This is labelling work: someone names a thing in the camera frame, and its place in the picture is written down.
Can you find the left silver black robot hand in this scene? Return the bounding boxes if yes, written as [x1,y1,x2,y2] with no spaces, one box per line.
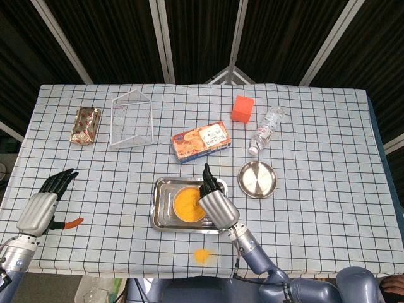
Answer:
[15,168,85,237]

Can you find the white screen foot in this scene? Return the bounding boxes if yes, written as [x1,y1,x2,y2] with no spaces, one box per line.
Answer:
[206,64,256,85]

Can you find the clear plastic water bottle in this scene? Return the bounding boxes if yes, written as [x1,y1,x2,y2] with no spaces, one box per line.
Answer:
[247,105,288,157]

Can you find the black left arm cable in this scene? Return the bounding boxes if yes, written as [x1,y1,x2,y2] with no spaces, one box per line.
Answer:
[0,273,13,293]

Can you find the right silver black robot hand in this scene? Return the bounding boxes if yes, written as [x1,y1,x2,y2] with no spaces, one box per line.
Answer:
[198,163,240,230]

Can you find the small yellow powder heap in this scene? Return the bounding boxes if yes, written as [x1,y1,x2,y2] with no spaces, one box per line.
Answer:
[193,247,217,264]

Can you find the round steel plate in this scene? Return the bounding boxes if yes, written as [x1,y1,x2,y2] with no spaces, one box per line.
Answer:
[237,160,278,199]

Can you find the orange cube block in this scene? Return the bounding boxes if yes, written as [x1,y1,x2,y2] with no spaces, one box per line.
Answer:
[230,95,256,123]

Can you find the orange blue biscuit box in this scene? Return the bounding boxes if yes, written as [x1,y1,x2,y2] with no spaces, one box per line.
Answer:
[171,121,231,165]

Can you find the white wire mesh basket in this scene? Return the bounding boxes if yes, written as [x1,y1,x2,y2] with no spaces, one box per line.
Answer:
[109,88,155,150]

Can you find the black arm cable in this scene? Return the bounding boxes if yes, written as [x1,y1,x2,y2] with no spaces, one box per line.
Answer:
[0,273,13,293]
[233,257,269,285]

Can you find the black folding screen white frame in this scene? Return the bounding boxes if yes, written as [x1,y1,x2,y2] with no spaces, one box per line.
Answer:
[0,0,404,152]

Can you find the white grid-patterned tablecloth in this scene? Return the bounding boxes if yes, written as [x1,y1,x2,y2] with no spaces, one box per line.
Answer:
[0,83,395,278]

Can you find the rectangular steel tray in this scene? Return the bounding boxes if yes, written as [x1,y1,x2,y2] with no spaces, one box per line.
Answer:
[150,176,229,234]

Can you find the gold red snack packet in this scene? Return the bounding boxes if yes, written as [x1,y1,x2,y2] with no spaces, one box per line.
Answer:
[69,106,102,146]

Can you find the clear plastic bag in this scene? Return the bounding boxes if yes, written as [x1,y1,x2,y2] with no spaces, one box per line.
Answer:
[74,276,127,303]

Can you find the blue grey robot torso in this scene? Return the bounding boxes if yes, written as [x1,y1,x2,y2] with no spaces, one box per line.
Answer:
[126,276,266,303]

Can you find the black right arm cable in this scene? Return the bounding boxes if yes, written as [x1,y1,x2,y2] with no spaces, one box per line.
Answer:
[233,257,269,285]

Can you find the beige bowl of yellow powder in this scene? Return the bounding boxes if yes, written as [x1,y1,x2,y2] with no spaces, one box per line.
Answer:
[172,186,209,222]

